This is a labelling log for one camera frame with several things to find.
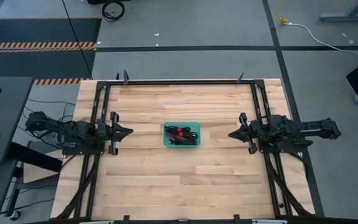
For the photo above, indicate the black hazard striped mat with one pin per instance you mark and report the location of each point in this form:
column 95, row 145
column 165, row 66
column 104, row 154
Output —
column 42, row 31

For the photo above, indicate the teal plastic bin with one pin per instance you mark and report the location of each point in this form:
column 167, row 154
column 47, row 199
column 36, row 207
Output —
column 195, row 124

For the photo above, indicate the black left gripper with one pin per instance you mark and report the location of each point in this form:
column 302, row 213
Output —
column 113, row 146

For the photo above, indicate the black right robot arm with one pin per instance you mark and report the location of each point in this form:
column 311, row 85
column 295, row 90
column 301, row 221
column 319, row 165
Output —
column 291, row 130

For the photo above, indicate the caster wheel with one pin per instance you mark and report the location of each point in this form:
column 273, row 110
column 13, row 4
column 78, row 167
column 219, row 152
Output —
column 15, row 215

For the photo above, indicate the black aluminium table frame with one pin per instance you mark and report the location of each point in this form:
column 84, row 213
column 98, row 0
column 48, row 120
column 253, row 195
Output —
column 182, row 82

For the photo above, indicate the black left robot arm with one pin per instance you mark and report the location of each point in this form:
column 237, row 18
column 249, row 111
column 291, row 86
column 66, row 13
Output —
column 73, row 132

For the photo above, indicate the yellow plug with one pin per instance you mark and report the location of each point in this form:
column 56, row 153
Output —
column 283, row 20

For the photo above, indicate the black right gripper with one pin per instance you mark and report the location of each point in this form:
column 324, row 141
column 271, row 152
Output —
column 253, row 132

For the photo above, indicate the grey desk leg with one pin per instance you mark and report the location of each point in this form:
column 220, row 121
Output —
column 346, row 15

